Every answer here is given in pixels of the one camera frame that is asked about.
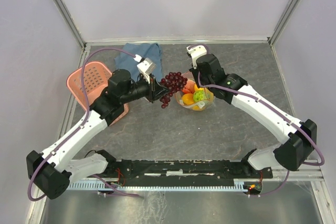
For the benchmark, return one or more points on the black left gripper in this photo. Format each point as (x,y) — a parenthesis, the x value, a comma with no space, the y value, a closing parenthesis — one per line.
(155,89)

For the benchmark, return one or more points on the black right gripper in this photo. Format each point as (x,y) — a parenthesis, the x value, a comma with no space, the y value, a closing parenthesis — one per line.
(194,73)

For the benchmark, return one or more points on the dark red grape bunch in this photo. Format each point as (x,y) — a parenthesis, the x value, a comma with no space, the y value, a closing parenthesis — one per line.
(174,82)

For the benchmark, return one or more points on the red watermelon slice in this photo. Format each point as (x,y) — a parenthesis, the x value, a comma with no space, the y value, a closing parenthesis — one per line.
(189,87)

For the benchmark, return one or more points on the green custard apple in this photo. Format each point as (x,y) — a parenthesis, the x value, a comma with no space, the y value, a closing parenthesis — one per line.
(199,95)

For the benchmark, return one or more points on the orange mango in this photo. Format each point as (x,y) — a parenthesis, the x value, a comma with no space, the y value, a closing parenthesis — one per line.
(188,99)

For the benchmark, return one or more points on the clear zip bag red zipper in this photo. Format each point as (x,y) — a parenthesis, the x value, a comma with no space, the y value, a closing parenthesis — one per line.
(178,95)

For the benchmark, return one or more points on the yellow lemon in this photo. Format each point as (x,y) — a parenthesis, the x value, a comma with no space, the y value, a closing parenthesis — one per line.
(201,105)

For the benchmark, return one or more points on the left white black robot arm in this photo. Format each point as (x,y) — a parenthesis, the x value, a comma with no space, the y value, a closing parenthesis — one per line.
(55,168)

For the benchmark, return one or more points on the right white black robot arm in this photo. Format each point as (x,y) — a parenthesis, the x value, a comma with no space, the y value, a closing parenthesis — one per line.
(296,139)

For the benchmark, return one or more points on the blue folded cloth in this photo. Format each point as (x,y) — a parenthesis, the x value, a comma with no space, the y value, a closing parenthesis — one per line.
(145,50)

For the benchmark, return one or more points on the pink plastic perforated basket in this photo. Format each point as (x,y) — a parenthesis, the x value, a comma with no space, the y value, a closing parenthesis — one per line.
(90,88)

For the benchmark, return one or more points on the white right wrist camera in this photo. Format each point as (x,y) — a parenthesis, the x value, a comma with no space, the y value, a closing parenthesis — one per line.
(195,51)

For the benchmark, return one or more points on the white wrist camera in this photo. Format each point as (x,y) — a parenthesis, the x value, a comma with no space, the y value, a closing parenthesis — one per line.
(146,67)
(195,51)

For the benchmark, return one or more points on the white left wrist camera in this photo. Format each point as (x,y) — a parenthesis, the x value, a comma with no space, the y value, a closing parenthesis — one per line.
(146,67)

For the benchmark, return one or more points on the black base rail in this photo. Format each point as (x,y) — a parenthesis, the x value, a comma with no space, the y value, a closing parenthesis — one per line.
(183,173)

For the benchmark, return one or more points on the light blue cable duct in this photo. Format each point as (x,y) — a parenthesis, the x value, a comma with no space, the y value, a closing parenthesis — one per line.
(95,184)

